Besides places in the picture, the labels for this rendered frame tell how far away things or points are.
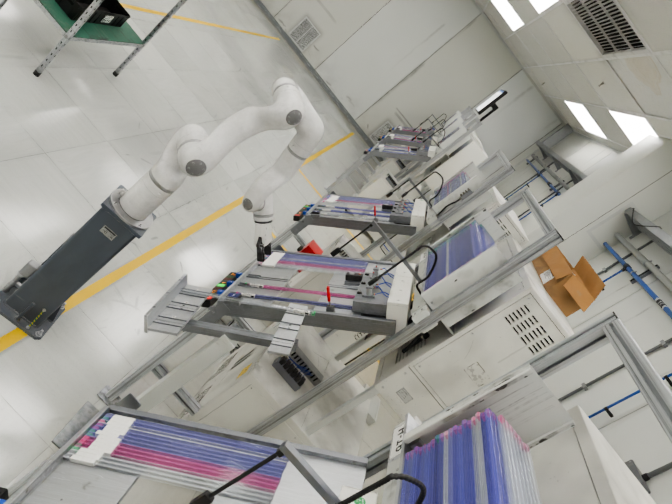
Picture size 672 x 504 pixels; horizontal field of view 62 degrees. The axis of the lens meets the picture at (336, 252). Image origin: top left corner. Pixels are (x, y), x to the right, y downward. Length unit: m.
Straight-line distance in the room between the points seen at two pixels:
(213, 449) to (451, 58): 9.74
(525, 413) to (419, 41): 9.78
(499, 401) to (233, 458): 0.65
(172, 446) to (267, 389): 0.94
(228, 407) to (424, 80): 8.91
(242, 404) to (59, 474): 1.11
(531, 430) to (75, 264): 1.78
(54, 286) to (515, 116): 9.31
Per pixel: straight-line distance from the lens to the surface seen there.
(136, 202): 2.21
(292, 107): 1.96
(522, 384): 1.25
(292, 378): 2.51
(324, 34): 11.01
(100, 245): 2.33
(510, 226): 3.52
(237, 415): 2.50
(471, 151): 6.69
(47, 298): 2.56
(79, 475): 1.49
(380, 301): 2.17
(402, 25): 10.81
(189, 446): 1.51
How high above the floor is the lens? 1.92
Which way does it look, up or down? 19 degrees down
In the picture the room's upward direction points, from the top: 53 degrees clockwise
